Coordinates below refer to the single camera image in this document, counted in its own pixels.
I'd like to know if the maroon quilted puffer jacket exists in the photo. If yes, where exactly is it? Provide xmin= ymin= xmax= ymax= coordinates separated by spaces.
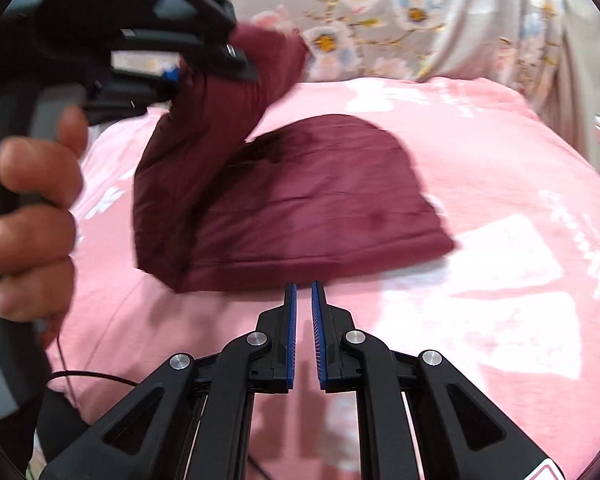
xmin=132 ymin=24 xmax=455 ymax=294

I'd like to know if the person's left hand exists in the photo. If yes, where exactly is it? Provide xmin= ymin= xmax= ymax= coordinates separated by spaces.
xmin=0 ymin=106 xmax=88 ymax=347

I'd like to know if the pink white patterned blanket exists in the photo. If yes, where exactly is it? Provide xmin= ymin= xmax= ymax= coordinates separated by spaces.
xmin=50 ymin=79 xmax=600 ymax=479

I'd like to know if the grey floral quilt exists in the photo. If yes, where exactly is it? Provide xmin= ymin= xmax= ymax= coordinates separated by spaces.
xmin=232 ymin=0 xmax=600 ymax=172

